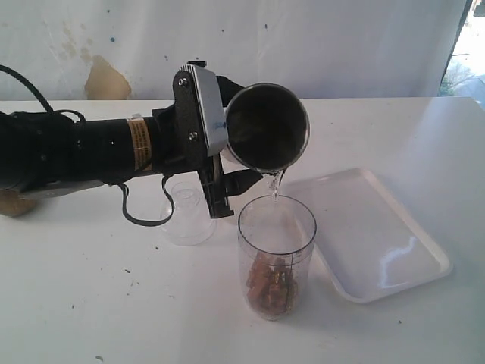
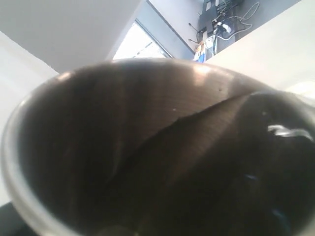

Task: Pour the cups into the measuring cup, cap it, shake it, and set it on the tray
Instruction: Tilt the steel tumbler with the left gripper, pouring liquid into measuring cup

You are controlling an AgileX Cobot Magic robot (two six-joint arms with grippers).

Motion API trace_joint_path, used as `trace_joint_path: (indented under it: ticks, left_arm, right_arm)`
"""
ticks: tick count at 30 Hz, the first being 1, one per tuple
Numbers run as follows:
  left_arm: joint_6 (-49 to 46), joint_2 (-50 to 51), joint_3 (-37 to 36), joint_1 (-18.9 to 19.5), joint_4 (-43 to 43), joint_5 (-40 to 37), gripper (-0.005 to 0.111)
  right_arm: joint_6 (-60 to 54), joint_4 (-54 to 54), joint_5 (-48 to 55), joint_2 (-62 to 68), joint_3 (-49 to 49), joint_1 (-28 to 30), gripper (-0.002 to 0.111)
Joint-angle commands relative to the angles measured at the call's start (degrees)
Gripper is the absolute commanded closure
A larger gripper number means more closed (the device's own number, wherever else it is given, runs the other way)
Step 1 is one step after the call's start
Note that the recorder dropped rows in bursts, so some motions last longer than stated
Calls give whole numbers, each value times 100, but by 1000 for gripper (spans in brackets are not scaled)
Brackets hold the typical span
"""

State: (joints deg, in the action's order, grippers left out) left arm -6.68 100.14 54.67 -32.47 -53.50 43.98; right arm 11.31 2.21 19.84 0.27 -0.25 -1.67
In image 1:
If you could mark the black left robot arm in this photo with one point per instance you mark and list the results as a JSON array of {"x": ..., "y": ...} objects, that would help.
[{"x": 56, "y": 152}]

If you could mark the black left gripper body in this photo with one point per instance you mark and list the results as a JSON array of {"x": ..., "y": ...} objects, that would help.
[{"x": 188, "y": 157}]

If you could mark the clear measuring shaker cup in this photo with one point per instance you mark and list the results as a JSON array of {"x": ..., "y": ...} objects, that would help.
[{"x": 276, "y": 241}]

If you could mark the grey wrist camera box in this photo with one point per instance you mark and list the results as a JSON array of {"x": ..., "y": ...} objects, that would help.
[{"x": 199, "y": 104}]

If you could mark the clear shaker dome lid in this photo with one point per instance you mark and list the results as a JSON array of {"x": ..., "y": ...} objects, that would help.
[{"x": 190, "y": 223}]

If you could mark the white plastic tray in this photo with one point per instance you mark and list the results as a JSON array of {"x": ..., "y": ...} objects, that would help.
[{"x": 368, "y": 242}]

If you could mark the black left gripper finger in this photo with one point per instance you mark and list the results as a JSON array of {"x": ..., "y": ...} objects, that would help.
[
  {"x": 237, "y": 183},
  {"x": 228, "y": 89}
]

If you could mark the round wooden cup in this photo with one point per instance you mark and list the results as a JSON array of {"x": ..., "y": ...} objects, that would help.
[{"x": 11, "y": 205}]

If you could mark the steel metal cup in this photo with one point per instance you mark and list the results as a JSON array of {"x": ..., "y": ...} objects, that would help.
[{"x": 268, "y": 128}]

